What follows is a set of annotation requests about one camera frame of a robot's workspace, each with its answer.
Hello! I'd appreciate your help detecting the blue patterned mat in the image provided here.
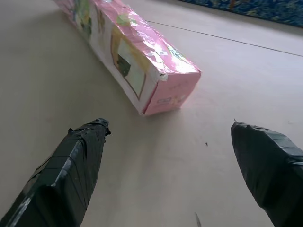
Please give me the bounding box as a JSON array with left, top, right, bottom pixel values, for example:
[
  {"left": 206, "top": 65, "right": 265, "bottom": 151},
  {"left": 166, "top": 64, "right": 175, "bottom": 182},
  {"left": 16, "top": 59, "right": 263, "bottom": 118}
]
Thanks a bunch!
[{"left": 176, "top": 0, "right": 303, "bottom": 26}]

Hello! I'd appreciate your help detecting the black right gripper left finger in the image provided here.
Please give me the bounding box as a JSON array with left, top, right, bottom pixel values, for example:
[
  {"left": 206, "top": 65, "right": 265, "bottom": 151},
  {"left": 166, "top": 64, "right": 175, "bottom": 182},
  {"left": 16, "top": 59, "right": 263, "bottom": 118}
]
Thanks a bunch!
[{"left": 0, "top": 117, "right": 112, "bottom": 227}]

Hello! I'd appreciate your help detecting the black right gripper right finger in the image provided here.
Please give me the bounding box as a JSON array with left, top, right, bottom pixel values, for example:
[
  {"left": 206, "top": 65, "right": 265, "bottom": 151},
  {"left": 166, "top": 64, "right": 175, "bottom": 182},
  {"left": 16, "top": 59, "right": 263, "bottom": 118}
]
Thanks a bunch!
[{"left": 231, "top": 119, "right": 303, "bottom": 227}]

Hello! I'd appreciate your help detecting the long pink cardboard box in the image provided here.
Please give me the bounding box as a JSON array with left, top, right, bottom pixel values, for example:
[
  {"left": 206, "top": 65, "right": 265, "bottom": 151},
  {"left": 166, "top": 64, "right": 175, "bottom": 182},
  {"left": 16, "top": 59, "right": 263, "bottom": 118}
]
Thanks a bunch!
[{"left": 55, "top": 0, "right": 202, "bottom": 116}]

